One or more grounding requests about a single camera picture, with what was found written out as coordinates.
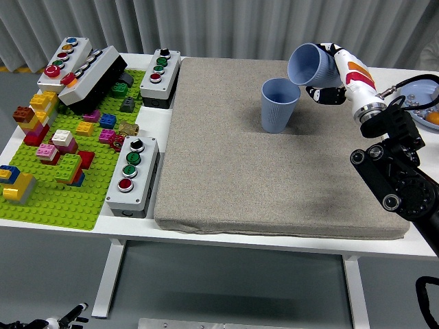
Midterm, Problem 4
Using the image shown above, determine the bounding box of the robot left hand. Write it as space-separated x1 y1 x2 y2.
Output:
46 302 89 329

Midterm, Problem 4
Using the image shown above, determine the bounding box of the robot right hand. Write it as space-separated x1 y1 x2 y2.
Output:
305 42 385 116

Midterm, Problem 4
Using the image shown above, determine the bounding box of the blue ribbed plastic cup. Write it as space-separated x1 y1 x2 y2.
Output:
261 77 302 134
287 42 344 88

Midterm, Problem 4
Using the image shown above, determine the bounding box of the light blue plate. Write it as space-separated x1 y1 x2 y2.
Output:
400 77 439 130

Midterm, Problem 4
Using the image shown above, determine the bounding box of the white table leg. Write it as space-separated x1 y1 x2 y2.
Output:
342 255 371 329
91 238 126 318

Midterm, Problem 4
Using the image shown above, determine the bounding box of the green toy brick baseplate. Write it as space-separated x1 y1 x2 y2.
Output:
0 69 147 231

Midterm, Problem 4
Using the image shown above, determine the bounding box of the yellow and grey brick block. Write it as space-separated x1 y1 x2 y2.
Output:
1 172 37 206

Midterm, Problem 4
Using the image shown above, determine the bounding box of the grey-brown fabric mat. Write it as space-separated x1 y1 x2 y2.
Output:
153 57 411 240

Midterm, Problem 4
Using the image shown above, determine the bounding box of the grey pleated curtain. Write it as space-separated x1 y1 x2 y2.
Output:
0 0 439 73

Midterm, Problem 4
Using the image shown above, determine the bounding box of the green toy brick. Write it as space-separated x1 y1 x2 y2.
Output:
54 154 83 182
110 82 129 99

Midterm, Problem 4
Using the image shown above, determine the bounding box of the blue toy brick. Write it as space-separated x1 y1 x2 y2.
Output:
99 113 118 130
0 164 21 184

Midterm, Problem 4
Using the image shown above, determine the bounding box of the red toy brick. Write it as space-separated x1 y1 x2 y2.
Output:
23 127 51 147
78 151 96 171

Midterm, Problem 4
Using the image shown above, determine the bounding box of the pink toy brick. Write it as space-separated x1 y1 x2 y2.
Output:
36 143 58 160

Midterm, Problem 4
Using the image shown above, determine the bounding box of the grey four-button control box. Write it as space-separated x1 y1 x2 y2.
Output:
139 49 182 110
105 136 161 219

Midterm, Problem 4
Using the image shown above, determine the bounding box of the white toy brick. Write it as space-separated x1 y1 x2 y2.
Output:
51 130 74 147

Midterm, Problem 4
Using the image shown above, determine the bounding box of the red valve hand wheel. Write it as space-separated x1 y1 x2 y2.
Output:
108 134 126 151

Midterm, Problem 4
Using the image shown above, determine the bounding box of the yellow toy brick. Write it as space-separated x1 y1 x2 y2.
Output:
75 121 95 137
29 91 58 110

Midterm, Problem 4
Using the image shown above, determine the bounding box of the brass pipe fitting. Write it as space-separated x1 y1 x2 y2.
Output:
118 120 140 137

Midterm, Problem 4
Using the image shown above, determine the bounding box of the brown toy brick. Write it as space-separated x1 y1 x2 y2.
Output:
12 106 35 124

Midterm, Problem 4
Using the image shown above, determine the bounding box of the long grey black control box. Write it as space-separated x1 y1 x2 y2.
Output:
58 46 128 114

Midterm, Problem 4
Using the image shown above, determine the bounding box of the grey five-button control box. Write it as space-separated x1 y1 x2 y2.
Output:
36 36 93 94

